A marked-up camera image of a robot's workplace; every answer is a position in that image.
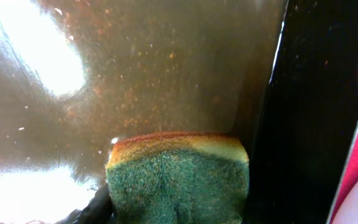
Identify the black water basin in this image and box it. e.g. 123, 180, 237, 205
0, 0, 358, 223

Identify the green yellow sponge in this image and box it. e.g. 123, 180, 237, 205
105, 132, 250, 223

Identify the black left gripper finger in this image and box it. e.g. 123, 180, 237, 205
55, 184, 116, 224

